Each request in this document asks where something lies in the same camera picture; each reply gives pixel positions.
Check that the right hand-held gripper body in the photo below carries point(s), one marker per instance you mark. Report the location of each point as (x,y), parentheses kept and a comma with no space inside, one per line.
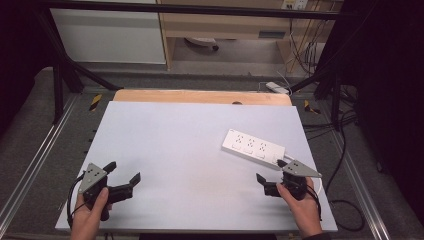
(295,181)

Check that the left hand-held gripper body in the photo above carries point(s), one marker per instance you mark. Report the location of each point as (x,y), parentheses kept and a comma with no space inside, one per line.
(95,181)

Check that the person's right hand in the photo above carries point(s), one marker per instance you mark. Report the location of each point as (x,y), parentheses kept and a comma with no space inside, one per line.
(301,211)

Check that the person's left hand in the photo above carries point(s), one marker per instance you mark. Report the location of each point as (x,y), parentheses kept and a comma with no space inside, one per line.
(87,216)

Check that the small white floor power strip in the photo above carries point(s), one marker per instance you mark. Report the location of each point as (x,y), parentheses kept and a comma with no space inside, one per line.
(276,87)

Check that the black metal stand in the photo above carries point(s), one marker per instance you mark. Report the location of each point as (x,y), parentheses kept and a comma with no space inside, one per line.
(58,90)
(335,96)

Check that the wooden table board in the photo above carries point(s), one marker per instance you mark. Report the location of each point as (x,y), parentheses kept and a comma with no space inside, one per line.
(200,97)

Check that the white cabinet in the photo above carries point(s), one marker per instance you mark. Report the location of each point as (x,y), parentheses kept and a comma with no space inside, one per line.
(106,33)

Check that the white chair base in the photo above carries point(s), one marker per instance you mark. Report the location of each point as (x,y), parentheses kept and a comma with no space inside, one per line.
(201,42)

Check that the wooden desk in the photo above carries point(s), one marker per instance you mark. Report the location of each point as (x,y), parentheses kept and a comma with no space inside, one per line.
(226,25)

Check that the black metal crossbar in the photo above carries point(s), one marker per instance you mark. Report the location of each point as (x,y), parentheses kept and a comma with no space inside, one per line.
(186,9)

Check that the aluminium rail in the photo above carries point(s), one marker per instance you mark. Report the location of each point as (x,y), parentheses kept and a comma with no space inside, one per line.
(33,160)
(361,186)

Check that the white wall socket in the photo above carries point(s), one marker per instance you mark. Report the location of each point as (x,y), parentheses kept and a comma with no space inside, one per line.
(295,4)

